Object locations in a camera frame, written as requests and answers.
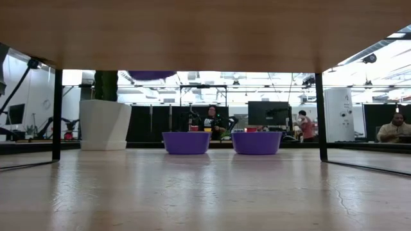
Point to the purple plastic mini bowl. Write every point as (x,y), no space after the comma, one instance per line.
(186,144)
(257,144)
(151,75)

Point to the background black robot arm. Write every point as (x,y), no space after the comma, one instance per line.
(69,123)

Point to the person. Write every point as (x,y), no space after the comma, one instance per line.
(393,130)
(212,123)
(306,128)

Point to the red cup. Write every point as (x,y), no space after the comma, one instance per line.
(251,129)
(194,128)

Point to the small wooden shelf rack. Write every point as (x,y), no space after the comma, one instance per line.
(205,32)

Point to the green cactus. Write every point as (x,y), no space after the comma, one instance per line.
(107,86)

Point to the white angular planter pot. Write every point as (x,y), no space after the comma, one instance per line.
(102,122)

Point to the white cylindrical column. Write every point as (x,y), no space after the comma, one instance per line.
(338,112)

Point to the black ceiling spotlight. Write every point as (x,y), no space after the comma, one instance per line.
(33,63)
(369,58)

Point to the small black monitor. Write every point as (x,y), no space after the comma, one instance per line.
(15,114)

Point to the black partition wall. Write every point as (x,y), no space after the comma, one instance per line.
(141,122)
(372,122)

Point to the round wall clock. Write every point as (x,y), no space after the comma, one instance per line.
(46,104)

